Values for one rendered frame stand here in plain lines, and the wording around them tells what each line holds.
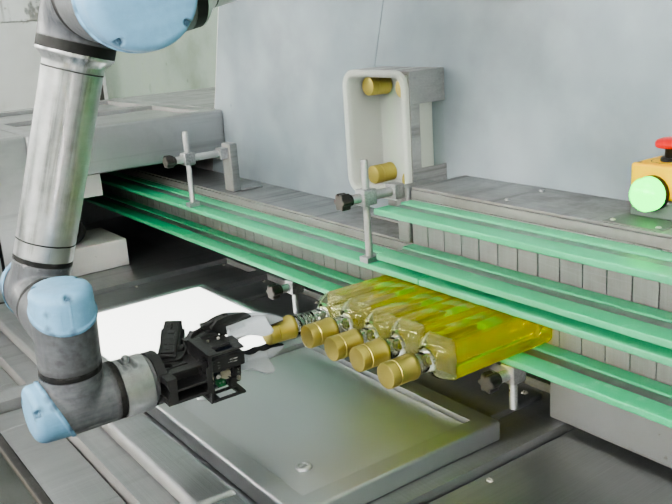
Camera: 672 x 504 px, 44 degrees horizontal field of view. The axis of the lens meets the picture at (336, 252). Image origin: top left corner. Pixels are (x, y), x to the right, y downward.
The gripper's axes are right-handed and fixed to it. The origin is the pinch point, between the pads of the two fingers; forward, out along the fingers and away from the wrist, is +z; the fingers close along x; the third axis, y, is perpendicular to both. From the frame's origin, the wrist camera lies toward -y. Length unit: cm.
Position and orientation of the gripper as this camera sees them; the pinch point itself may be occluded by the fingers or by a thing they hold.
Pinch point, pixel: (271, 332)
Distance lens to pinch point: 121.2
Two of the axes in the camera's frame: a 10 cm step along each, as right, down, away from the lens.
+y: 5.9, 2.8, -7.6
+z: 8.1, -2.1, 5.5
